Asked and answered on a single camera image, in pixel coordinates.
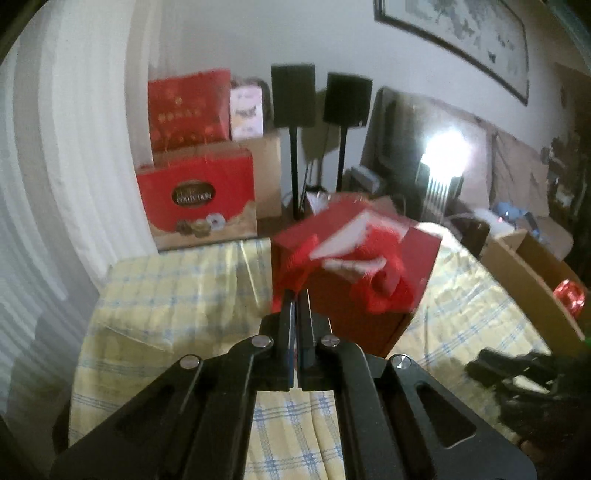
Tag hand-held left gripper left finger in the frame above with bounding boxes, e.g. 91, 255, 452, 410
48, 288, 296, 480

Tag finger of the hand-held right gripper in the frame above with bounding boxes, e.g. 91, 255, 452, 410
495, 383, 556, 408
465, 348, 558, 386

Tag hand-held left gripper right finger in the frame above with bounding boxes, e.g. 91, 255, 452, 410
298, 290, 539, 480

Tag brown cardboard box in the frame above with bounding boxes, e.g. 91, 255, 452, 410
480, 228, 591, 358

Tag red raffia string ball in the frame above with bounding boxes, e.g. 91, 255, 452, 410
553, 279, 586, 319

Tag red gift box with ribbon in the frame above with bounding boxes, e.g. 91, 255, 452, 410
270, 196, 444, 358

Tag yellow plaid tablecloth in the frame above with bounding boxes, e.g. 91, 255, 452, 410
69, 222, 568, 480

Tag dark brown stool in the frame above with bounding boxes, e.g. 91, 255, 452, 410
450, 217, 490, 254

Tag clear plastic toy package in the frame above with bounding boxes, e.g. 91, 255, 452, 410
305, 190, 334, 216

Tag large closed cardboard carton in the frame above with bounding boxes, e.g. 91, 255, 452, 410
240, 131, 283, 220

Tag red chocolate gift bag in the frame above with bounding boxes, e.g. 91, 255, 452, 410
135, 148, 258, 252

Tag beige sofa cushion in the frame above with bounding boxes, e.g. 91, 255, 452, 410
492, 131, 550, 215

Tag cluttered dark shelf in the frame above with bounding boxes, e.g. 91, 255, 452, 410
538, 134, 591, 222

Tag bright panel lamp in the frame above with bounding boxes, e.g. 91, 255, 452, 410
416, 130, 469, 222

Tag beige sofa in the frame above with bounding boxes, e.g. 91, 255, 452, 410
360, 87, 575, 259

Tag white pink carton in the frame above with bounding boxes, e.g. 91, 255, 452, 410
229, 85, 265, 141

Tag black speaker on stand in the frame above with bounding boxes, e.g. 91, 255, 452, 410
271, 64, 318, 220
323, 72, 374, 195

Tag red gold patterned box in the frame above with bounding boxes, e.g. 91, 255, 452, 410
148, 68, 232, 155

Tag framed ink painting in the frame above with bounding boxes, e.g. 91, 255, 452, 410
374, 0, 529, 106

